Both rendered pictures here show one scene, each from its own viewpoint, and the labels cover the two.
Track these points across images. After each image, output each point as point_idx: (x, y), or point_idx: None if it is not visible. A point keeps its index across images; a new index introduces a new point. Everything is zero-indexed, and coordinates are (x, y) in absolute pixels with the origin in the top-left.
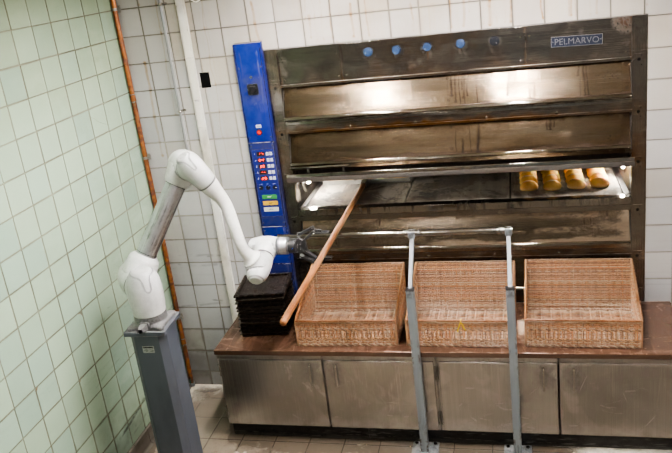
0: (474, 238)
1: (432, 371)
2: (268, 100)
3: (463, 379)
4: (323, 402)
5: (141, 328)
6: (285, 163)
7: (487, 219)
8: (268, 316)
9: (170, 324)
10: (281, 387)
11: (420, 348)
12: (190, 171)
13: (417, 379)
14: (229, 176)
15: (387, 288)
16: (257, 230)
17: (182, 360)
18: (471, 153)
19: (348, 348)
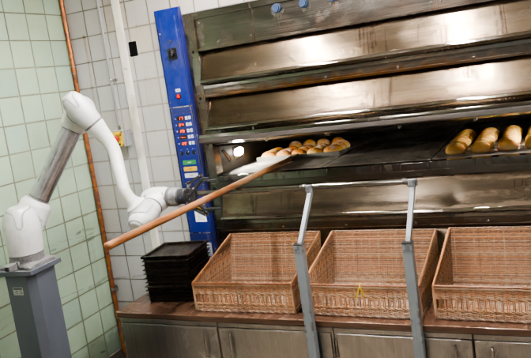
0: (392, 204)
1: (330, 344)
2: (186, 63)
3: (364, 356)
4: None
5: (9, 266)
6: (204, 128)
7: None
8: (174, 280)
9: (42, 266)
10: (179, 356)
11: (318, 317)
12: (72, 108)
13: (311, 352)
14: (155, 143)
15: None
16: None
17: (60, 310)
18: (382, 107)
19: (243, 314)
